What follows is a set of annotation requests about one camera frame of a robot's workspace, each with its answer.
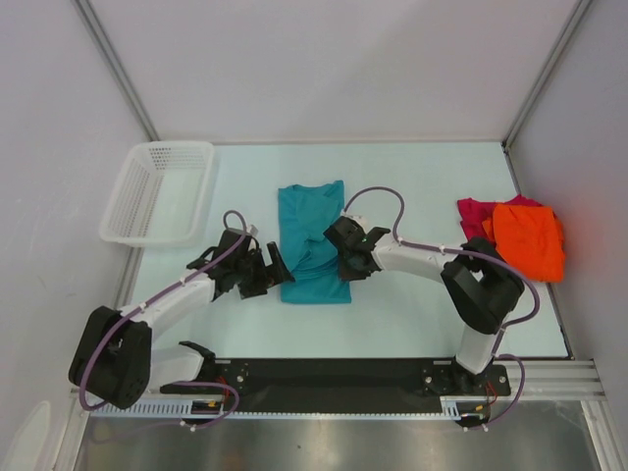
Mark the teal t shirt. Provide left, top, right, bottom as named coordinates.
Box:
left=278, top=181, right=351, bottom=305

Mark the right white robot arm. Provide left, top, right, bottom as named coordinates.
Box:
left=324, top=216, right=524, bottom=393

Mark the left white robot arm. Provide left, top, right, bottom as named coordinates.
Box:
left=68, top=229, right=294, bottom=409

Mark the white plastic basket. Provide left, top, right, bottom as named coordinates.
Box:
left=99, top=140, right=218, bottom=248

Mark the magenta folded t shirt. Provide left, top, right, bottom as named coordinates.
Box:
left=456, top=195, right=541, bottom=243

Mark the orange folded t shirt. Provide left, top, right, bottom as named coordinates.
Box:
left=482, top=203, right=565, bottom=283

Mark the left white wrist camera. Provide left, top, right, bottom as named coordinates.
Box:
left=244, top=225, right=259, bottom=238

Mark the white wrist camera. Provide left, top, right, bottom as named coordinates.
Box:
left=344, top=214, right=371, bottom=232
left=244, top=225, right=259, bottom=238

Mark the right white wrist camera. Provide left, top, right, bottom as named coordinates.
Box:
left=344, top=214, right=371, bottom=232

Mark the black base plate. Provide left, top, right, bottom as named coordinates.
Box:
left=160, top=356, right=511, bottom=414

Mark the white slotted cable duct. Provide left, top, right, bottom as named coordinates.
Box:
left=125, top=399, right=487, bottom=421

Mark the aluminium frame rail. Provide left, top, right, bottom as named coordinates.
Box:
left=71, top=360, right=602, bottom=398

